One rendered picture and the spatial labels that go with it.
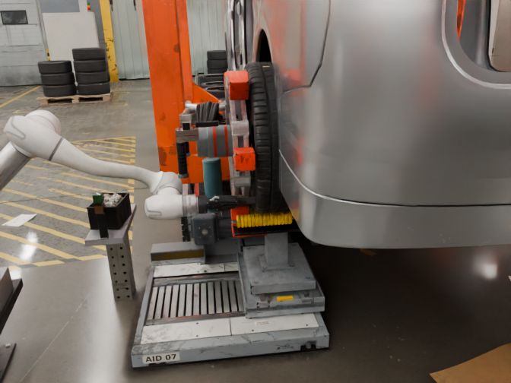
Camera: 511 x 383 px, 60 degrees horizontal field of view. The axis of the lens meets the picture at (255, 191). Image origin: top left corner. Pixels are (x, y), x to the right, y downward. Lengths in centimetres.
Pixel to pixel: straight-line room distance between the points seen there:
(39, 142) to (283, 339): 123
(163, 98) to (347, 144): 150
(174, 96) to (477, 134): 168
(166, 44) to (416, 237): 163
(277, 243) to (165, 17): 122
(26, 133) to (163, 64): 88
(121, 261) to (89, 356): 48
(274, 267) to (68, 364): 99
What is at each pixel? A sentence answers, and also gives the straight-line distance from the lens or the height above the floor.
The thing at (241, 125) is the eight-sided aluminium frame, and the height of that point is 97.
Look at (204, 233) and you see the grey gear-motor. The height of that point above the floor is 31.
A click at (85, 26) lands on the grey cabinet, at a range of 1289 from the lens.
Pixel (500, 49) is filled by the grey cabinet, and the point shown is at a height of 102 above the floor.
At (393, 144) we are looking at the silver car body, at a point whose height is 106.
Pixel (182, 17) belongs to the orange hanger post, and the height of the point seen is 144.
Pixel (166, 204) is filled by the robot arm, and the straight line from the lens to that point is 180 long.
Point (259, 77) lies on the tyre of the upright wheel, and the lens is 179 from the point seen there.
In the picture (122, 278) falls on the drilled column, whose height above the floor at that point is 13.
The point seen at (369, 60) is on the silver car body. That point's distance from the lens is 99.
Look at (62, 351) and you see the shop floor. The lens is 225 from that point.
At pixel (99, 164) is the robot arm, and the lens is 179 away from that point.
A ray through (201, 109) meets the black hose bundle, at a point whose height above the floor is 102.
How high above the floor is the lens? 130
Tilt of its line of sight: 20 degrees down
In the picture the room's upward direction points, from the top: 2 degrees counter-clockwise
